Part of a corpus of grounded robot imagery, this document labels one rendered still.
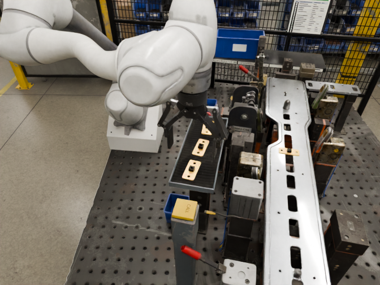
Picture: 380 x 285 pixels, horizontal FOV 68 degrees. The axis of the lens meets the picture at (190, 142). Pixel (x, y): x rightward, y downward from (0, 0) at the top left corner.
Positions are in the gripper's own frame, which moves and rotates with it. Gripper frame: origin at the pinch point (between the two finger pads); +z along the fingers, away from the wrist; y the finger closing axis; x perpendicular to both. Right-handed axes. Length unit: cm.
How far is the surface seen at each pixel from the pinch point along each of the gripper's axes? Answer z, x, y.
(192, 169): 8.3, -0.6, 0.4
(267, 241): 25.2, -7.1, 27.1
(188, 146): 9.5, 10.4, -4.6
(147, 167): 56, 37, -37
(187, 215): 9.5, -16.3, 4.0
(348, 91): 25, 99, 59
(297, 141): 25, 46, 34
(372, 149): 56, 93, 82
